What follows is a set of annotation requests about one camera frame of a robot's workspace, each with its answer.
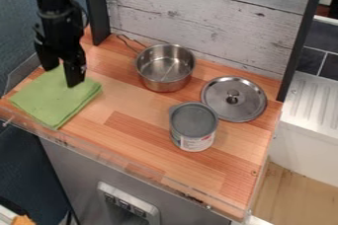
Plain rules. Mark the silver pot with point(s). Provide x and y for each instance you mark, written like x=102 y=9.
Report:
x=165 y=67

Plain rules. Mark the green cloth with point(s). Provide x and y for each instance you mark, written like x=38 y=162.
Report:
x=50 y=100

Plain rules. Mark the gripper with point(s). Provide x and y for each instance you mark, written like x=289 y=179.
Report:
x=61 y=35

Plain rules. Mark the silver can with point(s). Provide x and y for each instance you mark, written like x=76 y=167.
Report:
x=193 y=127

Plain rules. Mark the silver lid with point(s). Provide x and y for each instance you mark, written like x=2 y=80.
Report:
x=234 y=98

